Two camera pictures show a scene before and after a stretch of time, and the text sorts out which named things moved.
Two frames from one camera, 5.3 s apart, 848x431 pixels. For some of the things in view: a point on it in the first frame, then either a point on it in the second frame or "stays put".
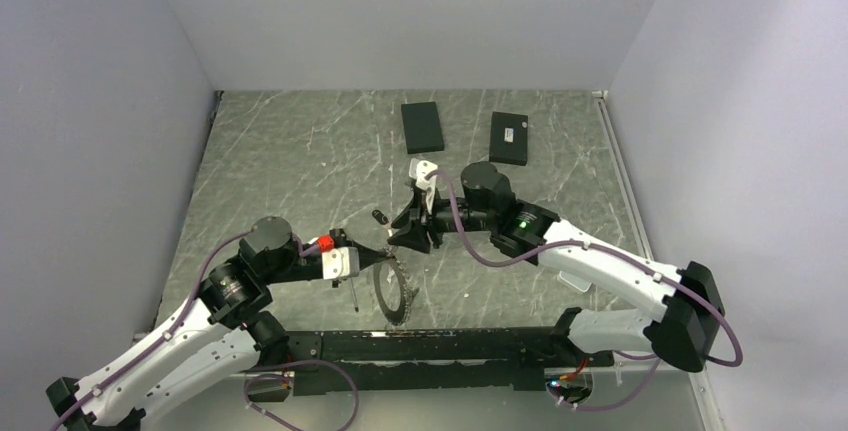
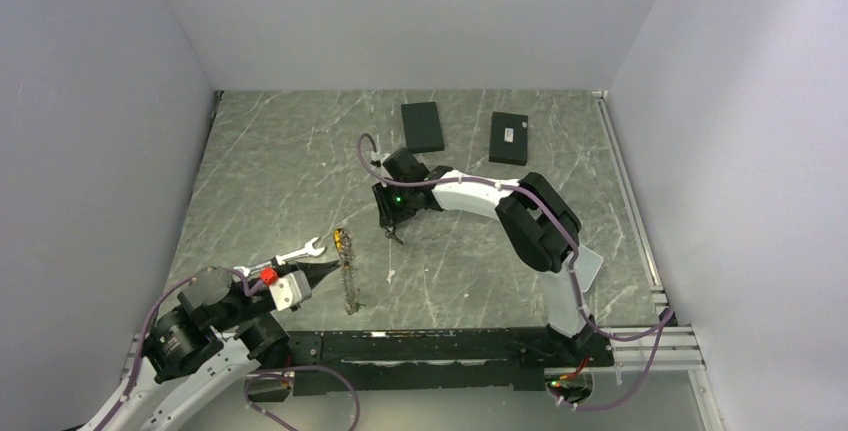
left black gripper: x=366 y=257 → x=316 y=271
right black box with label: x=508 y=142 stays put
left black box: x=422 y=127 stays put
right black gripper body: x=442 y=219 → x=395 y=202
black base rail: x=331 y=362 stays put
